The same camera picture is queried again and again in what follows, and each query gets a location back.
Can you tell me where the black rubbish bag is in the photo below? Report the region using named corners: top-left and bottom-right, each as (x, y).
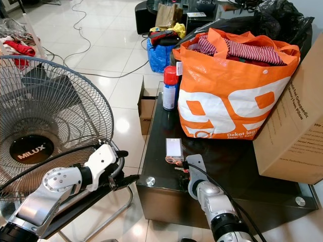
top-left (252, 0), bottom-right (314, 56)

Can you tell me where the black low cabinet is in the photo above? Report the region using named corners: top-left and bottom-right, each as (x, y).
top-left (134, 0), bottom-right (220, 36)

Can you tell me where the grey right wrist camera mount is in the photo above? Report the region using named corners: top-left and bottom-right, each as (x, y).
top-left (184, 154), bottom-right (207, 185)

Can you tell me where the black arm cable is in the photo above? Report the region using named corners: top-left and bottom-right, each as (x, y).
top-left (0, 143), bottom-right (105, 191)
top-left (188, 162), bottom-right (268, 242)

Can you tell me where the brown paper bag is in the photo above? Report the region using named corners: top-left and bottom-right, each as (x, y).
top-left (154, 3), bottom-right (184, 29)

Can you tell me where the bunch of keys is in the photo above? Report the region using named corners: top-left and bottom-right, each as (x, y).
top-left (166, 155), bottom-right (187, 175)

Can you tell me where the red garment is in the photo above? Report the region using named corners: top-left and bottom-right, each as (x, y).
top-left (4, 39), bottom-right (37, 69)

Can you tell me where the orange and white shopping bag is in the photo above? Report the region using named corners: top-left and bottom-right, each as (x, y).
top-left (172, 27), bottom-right (302, 141)

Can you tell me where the silver wire Milux fan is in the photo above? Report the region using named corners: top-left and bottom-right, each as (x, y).
top-left (0, 55), bottom-right (115, 190)

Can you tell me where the small brown cardboard box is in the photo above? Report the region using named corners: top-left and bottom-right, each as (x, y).
top-left (137, 81), bottom-right (160, 136)

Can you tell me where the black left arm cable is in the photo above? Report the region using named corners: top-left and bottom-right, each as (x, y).
top-left (0, 143), bottom-right (105, 191)

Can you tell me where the yellow cloth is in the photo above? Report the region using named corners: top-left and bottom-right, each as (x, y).
top-left (149, 22), bottom-right (187, 40)

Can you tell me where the large brown cardboard box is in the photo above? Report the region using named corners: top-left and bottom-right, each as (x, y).
top-left (253, 47), bottom-right (323, 185)

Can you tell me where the black floor cable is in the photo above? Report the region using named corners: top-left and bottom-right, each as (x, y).
top-left (43, 0), bottom-right (149, 79)

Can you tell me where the black glass table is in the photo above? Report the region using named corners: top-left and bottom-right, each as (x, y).
top-left (135, 82), bottom-right (322, 235)

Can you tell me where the clear plastic bag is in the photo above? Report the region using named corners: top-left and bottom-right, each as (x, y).
top-left (0, 18), bottom-right (28, 39)

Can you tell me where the blue plastic bag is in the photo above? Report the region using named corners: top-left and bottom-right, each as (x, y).
top-left (146, 37), bottom-right (176, 74)

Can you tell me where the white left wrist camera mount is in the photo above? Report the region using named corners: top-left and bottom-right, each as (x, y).
top-left (84, 144), bottom-right (122, 193)

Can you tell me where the red striped cloth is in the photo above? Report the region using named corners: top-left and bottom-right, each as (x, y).
top-left (197, 35), bottom-right (287, 67)

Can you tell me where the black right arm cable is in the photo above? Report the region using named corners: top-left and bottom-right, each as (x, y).
top-left (188, 162), bottom-right (268, 242)

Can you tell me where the spray can with red cap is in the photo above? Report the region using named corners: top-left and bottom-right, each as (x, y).
top-left (162, 66), bottom-right (180, 111)

